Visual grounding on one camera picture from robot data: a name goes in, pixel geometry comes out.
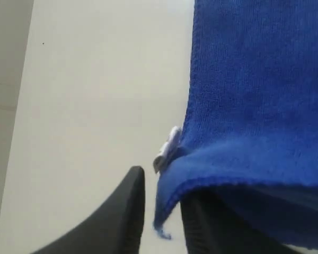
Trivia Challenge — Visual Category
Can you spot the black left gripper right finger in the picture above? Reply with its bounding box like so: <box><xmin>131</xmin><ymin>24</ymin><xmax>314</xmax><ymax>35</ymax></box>
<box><xmin>180</xmin><ymin>190</ymin><xmax>297</xmax><ymax>254</ymax></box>

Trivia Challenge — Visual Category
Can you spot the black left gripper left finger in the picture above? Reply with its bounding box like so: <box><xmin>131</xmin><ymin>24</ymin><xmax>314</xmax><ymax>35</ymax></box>
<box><xmin>37</xmin><ymin>166</ymin><xmax>145</xmax><ymax>253</ymax></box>

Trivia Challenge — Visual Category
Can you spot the blue microfiber towel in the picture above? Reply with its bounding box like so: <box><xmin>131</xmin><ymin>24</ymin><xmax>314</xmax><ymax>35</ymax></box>
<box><xmin>153</xmin><ymin>1</ymin><xmax>318</xmax><ymax>250</ymax></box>

